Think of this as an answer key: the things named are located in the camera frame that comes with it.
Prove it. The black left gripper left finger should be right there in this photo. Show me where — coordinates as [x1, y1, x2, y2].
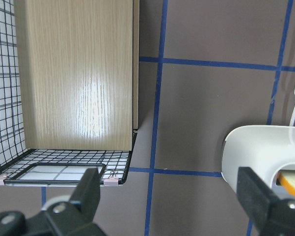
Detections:
[69, 168, 100, 222]

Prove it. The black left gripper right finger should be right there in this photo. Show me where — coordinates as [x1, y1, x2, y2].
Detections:
[236, 167, 277, 231]

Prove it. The white toaster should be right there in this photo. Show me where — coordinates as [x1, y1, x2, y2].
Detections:
[221, 125, 295, 191]

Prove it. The toast slice in toaster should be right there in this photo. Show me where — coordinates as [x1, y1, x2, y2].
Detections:
[278, 170, 295, 196]

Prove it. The wire shelf with wooden boards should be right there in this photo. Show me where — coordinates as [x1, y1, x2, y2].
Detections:
[0, 0, 139, 186]

